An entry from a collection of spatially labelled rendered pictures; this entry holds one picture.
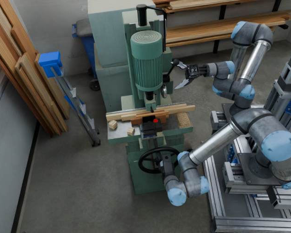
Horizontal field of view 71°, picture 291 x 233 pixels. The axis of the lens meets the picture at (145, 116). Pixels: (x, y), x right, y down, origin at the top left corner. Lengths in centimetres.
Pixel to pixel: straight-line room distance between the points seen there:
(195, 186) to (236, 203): 104
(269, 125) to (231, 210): 120
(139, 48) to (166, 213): 152
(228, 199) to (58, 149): 195
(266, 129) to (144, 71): 68
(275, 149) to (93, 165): 195
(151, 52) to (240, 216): 146
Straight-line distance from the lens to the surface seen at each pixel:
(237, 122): 95
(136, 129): 145
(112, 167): 237
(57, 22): 357
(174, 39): 331
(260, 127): 89
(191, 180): 101
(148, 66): 118
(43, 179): 258
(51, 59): 194
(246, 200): 203
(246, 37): 151
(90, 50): 305
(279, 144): 86
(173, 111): 153
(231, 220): 193
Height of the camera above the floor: 198
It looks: 45 degrees down
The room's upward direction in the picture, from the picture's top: 5 degrees counter-clockwise
